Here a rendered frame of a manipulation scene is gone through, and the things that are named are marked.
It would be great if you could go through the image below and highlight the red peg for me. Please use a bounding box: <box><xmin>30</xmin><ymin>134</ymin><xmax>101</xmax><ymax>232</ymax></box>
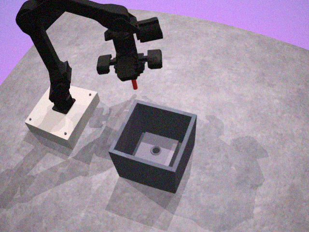
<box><xmin>131</xmin><ymin>80</ymin><xmax>138</xmax><ymax>90</ymax></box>

